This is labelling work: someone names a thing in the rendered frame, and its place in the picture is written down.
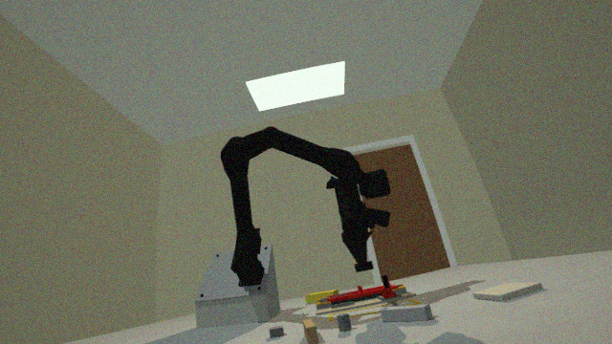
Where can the black tyre with grey hub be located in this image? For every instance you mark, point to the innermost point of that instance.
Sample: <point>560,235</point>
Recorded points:
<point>359,268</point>

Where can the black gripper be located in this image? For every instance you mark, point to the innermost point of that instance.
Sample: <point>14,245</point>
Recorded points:
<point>355,228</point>

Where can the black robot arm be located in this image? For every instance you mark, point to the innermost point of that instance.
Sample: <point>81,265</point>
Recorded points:
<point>236,157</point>

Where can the beige flat rectangular block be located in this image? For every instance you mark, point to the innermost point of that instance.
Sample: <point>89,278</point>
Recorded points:
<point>507,291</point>

